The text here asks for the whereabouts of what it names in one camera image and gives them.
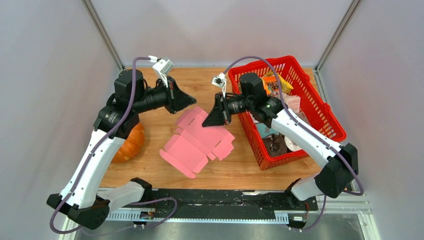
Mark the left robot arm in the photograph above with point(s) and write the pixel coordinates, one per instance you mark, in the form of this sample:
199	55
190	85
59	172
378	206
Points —
80	200

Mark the orange pumpkin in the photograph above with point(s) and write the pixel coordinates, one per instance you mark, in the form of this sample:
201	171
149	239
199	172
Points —
131	146

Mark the pink paper box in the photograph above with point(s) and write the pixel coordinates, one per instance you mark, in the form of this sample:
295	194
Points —
193	146

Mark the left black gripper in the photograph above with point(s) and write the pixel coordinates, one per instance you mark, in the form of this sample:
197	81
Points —
176	99

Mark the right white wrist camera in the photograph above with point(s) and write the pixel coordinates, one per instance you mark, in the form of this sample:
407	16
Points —
220	81

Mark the aluminium frame rail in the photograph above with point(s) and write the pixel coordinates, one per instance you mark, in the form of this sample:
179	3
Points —
344	204

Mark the teal box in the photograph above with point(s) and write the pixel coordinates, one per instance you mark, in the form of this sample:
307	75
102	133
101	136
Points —
265	131

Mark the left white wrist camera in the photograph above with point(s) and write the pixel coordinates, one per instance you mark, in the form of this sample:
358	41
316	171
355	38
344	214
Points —
162	67

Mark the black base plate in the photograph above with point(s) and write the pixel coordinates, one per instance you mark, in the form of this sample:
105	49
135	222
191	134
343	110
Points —
216	204

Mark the yellow snack bag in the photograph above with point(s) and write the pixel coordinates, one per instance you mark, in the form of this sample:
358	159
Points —
286	87

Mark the orange snack box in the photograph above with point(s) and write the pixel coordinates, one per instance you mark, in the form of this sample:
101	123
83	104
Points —
270	85

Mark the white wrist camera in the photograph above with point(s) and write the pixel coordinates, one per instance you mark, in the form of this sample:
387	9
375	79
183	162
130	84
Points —
220	81
162	67

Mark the pink small box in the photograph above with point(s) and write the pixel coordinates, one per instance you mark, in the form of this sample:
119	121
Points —
293	102

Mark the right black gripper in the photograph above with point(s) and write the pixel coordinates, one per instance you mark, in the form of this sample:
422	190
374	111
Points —
219	115

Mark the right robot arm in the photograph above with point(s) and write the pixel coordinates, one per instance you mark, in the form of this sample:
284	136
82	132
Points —
339	163

